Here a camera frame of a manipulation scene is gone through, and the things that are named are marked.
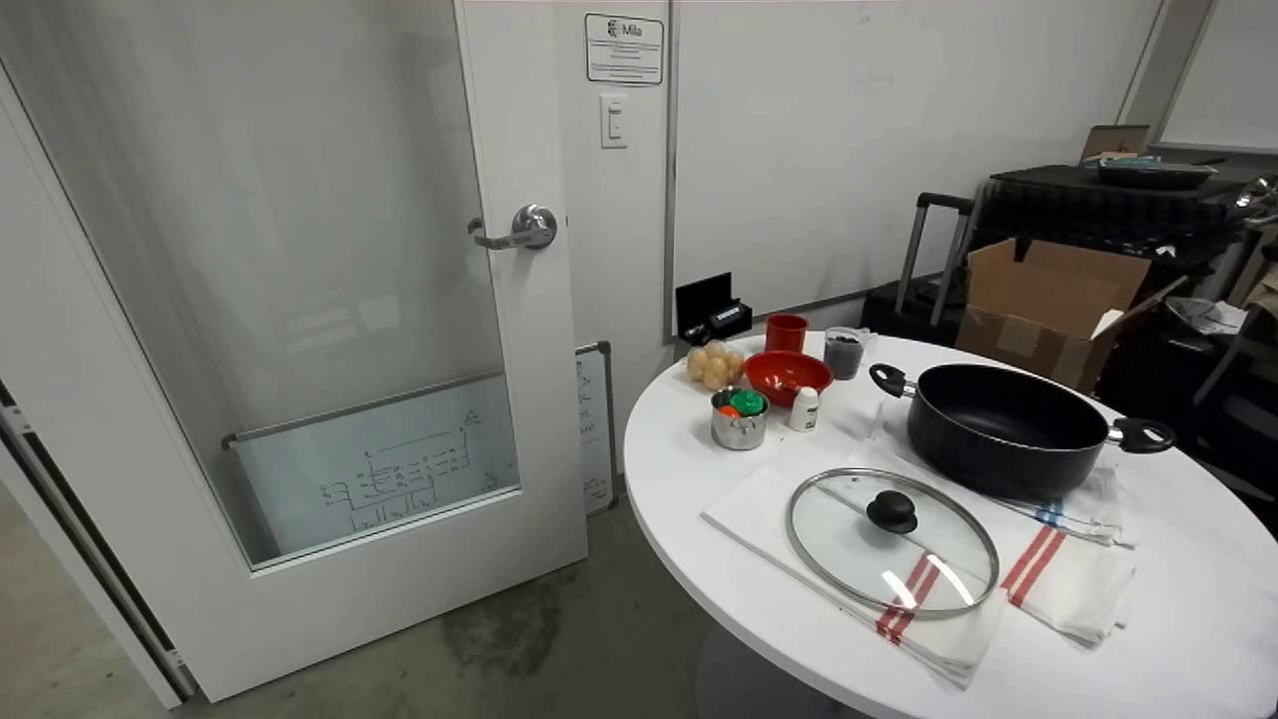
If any small white shaker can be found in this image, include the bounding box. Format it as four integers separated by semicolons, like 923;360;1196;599
788;386;822;433

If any blue striped white towel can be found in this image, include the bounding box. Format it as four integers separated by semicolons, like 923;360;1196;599
854;404;1138;553

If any grey measuring cup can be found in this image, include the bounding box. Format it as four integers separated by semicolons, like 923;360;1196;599
822;332;863;378

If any white door with glass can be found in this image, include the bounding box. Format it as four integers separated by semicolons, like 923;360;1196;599
0;0;587;703

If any red striped white towel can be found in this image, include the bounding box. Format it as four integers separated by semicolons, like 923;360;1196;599
701;469;1138;687

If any black cooking pot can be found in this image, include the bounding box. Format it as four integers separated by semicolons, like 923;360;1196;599
871;365;1174;502

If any red mug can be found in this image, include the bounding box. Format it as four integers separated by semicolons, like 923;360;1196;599
768;310;806;353

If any white wall sign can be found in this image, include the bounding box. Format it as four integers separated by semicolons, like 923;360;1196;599
581;12;664;87

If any silver door lever handle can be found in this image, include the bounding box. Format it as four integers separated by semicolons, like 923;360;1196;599
467;204;560;252

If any white light switch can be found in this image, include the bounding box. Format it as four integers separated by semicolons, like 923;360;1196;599
599;91;626;151

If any small metal tin can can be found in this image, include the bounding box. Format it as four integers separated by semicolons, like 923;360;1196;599
709;386;772;453

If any black wall tray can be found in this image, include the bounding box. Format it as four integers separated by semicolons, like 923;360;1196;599
676;273;753;345

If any black suitcase with handle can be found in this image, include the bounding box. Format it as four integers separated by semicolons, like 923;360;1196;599
863;192;975;345

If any glass lid black knob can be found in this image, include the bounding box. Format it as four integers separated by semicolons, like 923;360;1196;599
781;469;1002;619

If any red bowl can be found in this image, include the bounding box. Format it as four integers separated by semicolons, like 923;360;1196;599
741;353;831;409

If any cardboard box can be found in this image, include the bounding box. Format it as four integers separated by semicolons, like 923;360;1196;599
958;238;1183;390

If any beige bread roll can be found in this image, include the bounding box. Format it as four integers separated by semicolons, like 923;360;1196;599
688;345;741;390

